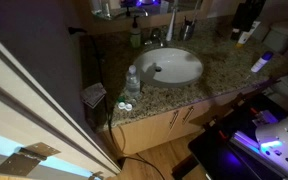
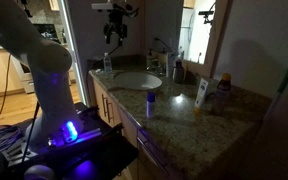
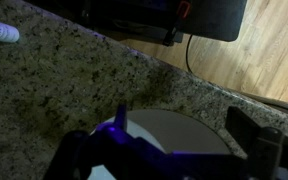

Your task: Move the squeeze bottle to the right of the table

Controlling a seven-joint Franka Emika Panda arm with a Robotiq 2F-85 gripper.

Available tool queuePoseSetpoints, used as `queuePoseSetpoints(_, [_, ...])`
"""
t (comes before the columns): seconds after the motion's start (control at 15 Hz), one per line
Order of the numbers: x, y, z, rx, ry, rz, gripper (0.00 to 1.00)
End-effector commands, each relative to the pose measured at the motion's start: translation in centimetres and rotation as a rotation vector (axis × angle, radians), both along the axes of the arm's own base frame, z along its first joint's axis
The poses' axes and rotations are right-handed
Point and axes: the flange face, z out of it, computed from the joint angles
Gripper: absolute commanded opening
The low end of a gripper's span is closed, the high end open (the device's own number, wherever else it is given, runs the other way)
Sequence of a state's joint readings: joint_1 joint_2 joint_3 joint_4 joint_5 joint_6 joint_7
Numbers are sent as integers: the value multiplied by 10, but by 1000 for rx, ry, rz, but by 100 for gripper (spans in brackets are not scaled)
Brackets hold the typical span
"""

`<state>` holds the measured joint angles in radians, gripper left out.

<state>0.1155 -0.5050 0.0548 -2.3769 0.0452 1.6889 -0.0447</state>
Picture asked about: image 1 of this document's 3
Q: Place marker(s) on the chrome sink faucet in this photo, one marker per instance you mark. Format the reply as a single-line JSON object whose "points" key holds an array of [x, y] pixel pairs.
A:
{"points": [[156, 37]]}

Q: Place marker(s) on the metal door hinge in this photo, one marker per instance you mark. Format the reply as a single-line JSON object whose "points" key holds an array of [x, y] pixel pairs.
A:
{"points": [[24, 160], [96, 175]]}

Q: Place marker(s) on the white bottle purple cap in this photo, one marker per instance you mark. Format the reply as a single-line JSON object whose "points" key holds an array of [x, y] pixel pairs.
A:
{"points": [[260, 62]]}

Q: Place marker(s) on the dark bin with patterned top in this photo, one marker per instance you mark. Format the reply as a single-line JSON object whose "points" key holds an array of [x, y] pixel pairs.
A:
{"points": [[94, 100]]}

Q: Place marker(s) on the white contact lens case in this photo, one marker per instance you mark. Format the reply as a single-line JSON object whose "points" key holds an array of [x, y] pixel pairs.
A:
{"points": [[125, 106]]}

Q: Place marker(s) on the stainless steel toothbrush cup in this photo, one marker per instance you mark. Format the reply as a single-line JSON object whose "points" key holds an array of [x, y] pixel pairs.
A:
{"points": [[186, 32]]}

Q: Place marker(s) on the black robot cart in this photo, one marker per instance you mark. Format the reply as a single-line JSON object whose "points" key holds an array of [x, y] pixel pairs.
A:
{"points": [[224, 156]]}

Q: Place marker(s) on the dark brown bottle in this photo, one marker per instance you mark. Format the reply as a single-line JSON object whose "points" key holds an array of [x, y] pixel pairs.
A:
{"points": [[235, 34]]}

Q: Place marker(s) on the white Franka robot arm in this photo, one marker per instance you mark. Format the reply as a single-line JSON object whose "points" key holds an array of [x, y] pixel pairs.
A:
{"points": [[284, 140]]}

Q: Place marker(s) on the white tube yellow cap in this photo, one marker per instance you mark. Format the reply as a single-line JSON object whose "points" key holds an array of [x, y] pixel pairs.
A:
{"points": [[246, 35]]}

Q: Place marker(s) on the white toilet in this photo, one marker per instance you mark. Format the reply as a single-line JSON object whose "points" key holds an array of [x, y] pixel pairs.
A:
{"points": [[284, 36]]}

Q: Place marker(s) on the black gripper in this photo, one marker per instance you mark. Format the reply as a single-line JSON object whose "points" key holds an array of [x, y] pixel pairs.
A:
{"points": [[249, 13]]}

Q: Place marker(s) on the white panel door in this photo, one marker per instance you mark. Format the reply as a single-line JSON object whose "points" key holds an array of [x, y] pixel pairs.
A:
{"points": [[24, 110]]}

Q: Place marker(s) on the white squeeze tube blue print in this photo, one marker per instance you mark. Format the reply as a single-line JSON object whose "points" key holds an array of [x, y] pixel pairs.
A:
{"points": [[171, 28]]}

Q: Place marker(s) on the clear plastic water bottle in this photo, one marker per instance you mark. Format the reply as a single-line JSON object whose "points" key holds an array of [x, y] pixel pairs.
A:
{"points": [[132, 83]]}

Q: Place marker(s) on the white oval sink basin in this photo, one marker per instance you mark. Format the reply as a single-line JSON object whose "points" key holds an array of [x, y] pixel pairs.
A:
{"points": [[177, 68]]}

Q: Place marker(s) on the green soap pump dispenser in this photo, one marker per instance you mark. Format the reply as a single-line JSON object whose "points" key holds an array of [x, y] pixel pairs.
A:
{"points": [[135, 36]]}

